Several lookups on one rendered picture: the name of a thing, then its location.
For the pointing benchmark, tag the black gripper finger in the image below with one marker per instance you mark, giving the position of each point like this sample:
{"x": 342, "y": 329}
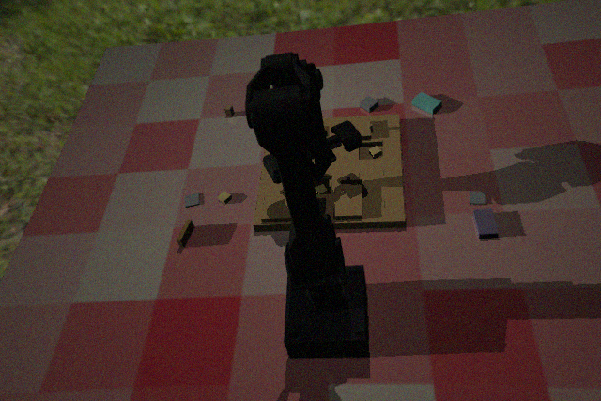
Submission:
{"x": 314, "y": 172}
{"x": 322, "y": 165}

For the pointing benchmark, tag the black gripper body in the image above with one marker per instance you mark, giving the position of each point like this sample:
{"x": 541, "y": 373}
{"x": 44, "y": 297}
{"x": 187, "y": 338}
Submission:
{"x": 318, "y": 145}

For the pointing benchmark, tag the tan square puzzle board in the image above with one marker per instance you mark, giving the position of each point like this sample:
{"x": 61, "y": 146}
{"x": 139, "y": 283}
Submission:
{"x": 363, "y": 192}

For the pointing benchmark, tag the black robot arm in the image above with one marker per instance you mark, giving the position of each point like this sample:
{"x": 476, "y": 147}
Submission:
{"x": 283, "y": 119}

